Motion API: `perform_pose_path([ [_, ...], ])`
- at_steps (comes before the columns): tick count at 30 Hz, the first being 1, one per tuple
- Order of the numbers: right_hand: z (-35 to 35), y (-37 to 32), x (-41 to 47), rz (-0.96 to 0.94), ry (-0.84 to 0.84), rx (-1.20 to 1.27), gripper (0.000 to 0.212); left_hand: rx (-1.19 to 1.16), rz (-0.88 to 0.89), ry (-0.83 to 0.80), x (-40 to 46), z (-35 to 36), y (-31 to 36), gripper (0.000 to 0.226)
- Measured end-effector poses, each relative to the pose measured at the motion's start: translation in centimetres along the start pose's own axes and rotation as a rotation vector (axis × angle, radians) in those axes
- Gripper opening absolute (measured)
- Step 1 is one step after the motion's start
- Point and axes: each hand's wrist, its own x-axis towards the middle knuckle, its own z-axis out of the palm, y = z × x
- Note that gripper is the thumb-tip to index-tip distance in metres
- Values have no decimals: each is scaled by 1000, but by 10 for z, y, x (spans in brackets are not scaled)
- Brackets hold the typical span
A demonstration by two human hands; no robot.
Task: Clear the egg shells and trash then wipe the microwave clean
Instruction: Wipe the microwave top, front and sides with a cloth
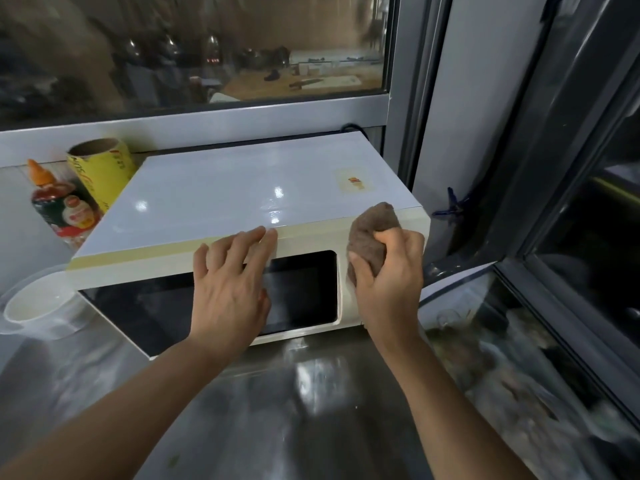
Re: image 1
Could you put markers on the person's right hand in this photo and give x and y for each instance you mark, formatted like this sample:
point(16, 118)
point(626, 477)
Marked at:
point(390, 289)

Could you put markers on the person's left hand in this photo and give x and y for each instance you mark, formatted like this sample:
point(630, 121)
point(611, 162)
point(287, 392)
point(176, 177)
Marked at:
point(227, 302)

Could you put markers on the person's right thumb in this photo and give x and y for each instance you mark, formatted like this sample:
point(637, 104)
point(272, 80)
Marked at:
point(361, 272)

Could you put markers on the person's left middle finger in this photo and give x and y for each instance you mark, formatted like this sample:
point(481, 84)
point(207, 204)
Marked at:
point(246, 244)

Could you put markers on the person's left little finger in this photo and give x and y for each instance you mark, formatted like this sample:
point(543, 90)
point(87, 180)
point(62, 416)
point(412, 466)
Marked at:
point(201, 262)

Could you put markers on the person's left thumb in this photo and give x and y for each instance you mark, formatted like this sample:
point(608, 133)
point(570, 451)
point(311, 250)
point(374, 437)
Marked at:
point(264, 309)

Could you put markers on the brown cleaning cloth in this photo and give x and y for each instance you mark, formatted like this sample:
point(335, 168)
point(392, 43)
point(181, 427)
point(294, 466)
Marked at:
point(369, 234)

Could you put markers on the white microwave oven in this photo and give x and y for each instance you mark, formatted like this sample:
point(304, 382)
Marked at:
point(215, 204)

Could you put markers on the person's left forearm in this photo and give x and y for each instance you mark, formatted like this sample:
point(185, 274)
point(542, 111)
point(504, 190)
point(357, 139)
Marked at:
point(130, 409)

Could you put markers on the person's right forearm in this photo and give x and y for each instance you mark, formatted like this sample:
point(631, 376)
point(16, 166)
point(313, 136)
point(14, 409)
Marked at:
point(440, 409)

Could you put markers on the yellow cling film roll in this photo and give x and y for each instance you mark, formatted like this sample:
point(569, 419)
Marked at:
point(104, 172)

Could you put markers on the clear plastic container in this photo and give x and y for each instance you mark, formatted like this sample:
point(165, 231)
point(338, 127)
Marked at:
point(75, 322)

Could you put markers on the sauce bottle with orange cap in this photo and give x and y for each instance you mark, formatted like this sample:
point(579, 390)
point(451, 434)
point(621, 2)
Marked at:
point(62, 207)

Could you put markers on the white bowl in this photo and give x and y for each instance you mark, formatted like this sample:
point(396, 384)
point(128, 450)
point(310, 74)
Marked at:
point(37, 302)

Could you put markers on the blue wall hook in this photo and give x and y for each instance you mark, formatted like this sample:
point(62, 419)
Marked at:
point(451, 204)

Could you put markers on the grey metal window frame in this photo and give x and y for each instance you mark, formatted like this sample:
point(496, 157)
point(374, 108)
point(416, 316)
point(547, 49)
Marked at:
point(200, 127)

